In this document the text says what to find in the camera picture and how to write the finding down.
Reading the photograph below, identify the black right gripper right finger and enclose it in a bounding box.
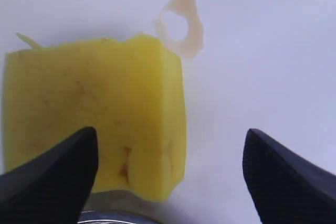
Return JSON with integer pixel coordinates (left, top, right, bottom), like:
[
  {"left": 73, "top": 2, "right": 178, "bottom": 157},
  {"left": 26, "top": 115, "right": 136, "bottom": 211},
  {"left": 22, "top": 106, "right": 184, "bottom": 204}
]
[{"left": 242, "top": 129, "right": 335, "bottom": 223}]

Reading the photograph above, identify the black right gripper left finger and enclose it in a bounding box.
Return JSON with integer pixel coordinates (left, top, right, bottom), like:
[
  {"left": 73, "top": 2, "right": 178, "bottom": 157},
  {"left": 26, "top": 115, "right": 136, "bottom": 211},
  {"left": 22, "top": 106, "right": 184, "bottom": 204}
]
[{"left": 1, "top": 127, "right": 99, "bottom": 223}]

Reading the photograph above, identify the yellow sponge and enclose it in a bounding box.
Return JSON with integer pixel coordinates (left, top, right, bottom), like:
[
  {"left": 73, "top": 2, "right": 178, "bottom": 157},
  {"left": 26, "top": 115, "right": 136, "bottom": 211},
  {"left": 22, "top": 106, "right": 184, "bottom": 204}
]
[{"left": 2, "top": 34, "right": 186, "bottom": 202}]

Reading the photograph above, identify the orange liquid spill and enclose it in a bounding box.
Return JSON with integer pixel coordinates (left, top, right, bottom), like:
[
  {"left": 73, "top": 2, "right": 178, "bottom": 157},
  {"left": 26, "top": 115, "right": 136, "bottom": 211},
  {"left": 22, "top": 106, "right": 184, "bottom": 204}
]
[{"left": 154, "top": 0, "right": 204, "bottom": 59}]

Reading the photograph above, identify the round stainless steel bowl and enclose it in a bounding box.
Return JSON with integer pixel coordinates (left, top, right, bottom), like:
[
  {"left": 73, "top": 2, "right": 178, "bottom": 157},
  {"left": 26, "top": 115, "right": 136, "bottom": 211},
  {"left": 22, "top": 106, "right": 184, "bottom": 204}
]
[{"left": 78, "top": 190, "right": 160, "bottom": 223}]

